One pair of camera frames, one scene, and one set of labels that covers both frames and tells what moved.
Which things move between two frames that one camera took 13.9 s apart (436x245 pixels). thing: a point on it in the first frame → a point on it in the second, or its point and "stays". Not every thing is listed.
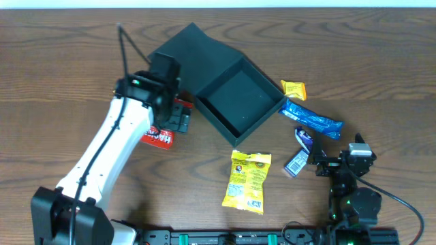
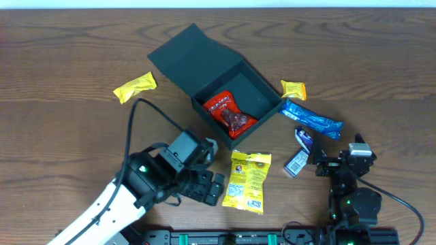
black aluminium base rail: (297, 236) stays
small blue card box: (297, 162) stays
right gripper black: (330, 165) stays
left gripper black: (180, 119) → (203, 185)
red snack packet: (163, 139) → (223, 108)
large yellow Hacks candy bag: (245, 185) stays
